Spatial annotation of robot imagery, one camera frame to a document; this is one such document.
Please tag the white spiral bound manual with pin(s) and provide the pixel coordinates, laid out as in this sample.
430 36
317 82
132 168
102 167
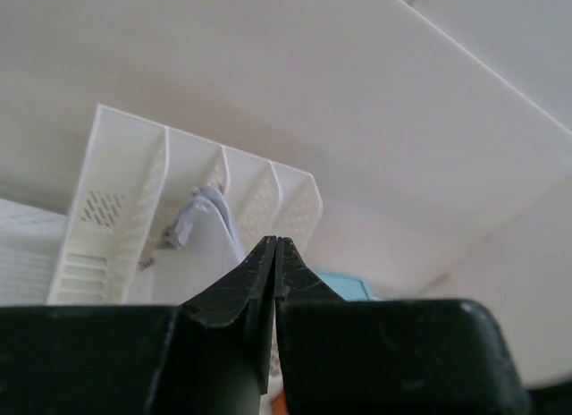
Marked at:
205 226

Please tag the white plastic file organizer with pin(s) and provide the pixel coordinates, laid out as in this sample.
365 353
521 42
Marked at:
159 214

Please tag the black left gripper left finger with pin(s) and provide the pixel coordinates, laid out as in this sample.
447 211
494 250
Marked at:
238 310

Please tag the teal orange drawer box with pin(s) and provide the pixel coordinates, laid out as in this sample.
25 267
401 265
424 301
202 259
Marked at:
350 288

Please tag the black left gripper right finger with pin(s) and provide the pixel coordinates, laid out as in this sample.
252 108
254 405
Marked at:
294 280

